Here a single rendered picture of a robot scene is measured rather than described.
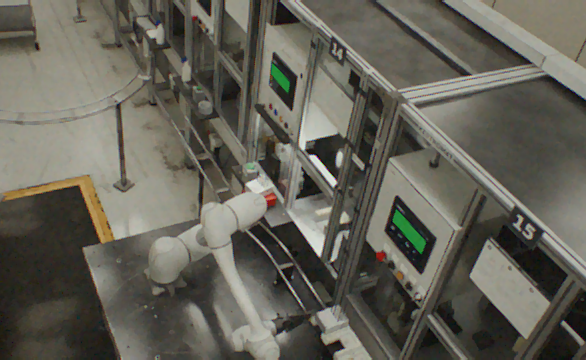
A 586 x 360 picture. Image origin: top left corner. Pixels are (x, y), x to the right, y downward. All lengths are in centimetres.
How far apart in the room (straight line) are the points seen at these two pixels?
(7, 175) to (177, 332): 245
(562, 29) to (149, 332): 475
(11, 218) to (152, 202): 99
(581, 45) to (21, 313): 512
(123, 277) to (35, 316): 92
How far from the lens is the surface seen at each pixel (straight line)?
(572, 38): 626
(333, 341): 289
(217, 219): 254
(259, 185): 330
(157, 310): 314
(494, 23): 298
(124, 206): 465
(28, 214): 468
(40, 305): 410
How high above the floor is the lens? 319
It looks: 40 degrees down
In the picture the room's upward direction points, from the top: 9 degrees clockwise
